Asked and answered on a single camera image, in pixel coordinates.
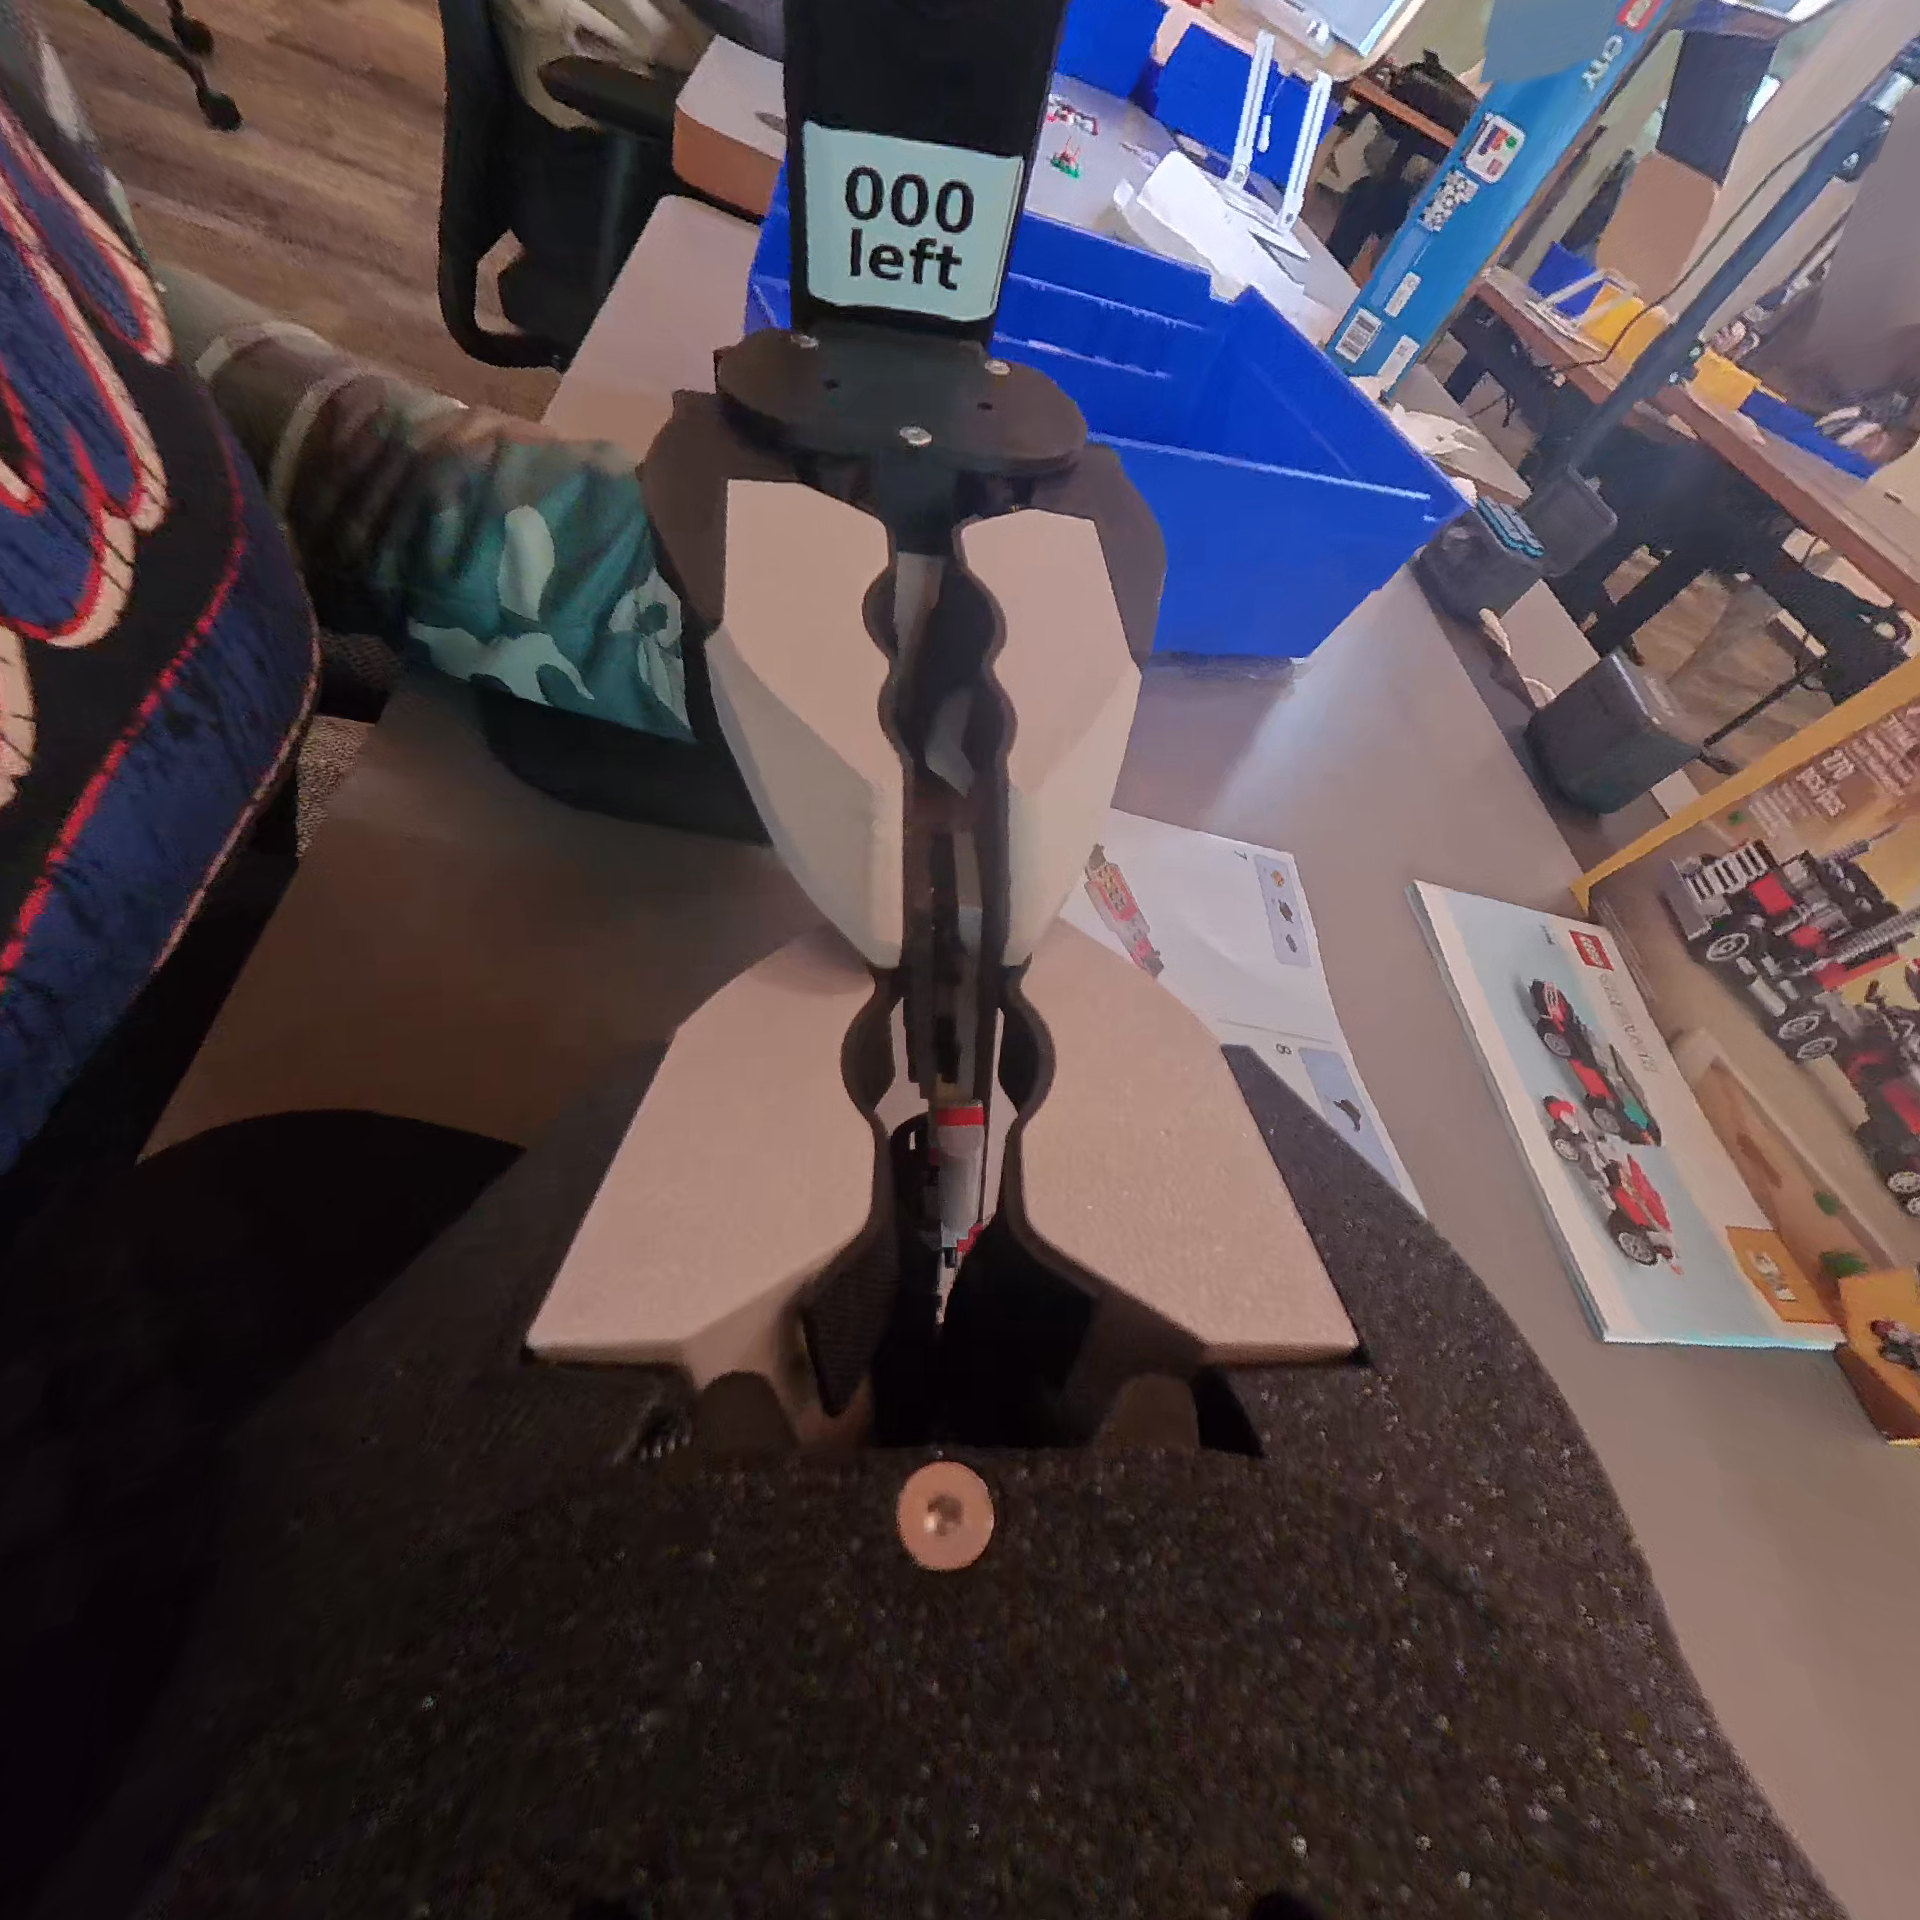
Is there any wooden desk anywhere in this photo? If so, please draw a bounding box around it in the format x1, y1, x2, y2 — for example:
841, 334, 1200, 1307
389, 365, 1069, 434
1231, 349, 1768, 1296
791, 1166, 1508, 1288
1477, 270, 1920, 600

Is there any row of blue bins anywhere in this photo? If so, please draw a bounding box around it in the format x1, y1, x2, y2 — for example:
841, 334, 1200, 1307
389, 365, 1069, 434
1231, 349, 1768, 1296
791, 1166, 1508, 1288
1049, 0, 1353, 152

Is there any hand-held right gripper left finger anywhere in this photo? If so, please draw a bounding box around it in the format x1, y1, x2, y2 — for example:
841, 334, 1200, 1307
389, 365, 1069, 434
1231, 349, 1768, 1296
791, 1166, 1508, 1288
526, 937, 903, 1445

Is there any blue plastic bin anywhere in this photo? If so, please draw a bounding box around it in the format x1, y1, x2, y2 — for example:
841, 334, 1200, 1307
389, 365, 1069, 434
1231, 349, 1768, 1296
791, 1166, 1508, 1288
745, 157, 1472, 663

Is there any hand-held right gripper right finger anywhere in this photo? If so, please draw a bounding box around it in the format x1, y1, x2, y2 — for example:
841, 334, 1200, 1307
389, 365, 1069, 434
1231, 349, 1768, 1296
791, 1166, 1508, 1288
977, 918, 1365, 1441

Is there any black light stand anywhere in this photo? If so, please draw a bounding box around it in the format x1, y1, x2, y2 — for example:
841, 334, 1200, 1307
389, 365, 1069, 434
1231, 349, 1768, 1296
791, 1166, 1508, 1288
1529, 29, 1920, 549

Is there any open instruction booklet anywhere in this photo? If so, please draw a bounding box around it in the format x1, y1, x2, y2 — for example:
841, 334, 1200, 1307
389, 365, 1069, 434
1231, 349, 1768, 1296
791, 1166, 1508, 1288
1055, 808, 1426, 1215

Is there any yellow cardboard set box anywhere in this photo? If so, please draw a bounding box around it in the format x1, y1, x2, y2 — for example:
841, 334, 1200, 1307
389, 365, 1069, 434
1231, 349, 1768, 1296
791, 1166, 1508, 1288
1572, 697, 1920, 1441

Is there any person's left forearm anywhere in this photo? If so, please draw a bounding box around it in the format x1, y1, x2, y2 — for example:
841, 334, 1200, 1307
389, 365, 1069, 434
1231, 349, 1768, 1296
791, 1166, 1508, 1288
157, 270, 700, 744

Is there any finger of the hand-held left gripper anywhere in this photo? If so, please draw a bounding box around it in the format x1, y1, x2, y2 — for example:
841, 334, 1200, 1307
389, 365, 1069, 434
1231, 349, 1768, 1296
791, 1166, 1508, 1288
700, 478, 911, 971
949, 511, 1152, 971

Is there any partly built lego car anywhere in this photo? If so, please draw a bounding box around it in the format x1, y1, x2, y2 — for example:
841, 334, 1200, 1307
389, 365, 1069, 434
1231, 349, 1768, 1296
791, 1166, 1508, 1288
892, 555, 999, 1321

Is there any dark grey cube case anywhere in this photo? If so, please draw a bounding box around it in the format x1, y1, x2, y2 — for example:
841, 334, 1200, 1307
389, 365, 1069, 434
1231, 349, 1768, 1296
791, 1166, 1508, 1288
1527, 651, 1742, 815

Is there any white paper bag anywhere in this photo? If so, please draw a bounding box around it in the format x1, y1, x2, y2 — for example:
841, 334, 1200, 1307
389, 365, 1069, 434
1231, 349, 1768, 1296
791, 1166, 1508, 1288
1110, 150, 1306, 274

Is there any clear booklet stand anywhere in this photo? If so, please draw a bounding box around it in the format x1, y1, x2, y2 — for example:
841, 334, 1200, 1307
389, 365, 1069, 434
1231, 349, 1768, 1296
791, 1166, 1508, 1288
1223, 27, 1340, 248

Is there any tall blue cardboard box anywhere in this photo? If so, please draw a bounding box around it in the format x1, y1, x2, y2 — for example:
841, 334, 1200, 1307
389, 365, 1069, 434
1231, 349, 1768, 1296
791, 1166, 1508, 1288
1324, 0, 1705, 400

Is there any closed instruction booklet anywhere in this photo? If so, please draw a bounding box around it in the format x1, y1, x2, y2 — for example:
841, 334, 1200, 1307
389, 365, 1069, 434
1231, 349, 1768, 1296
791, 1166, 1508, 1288
1409, 879, 1844, 1344

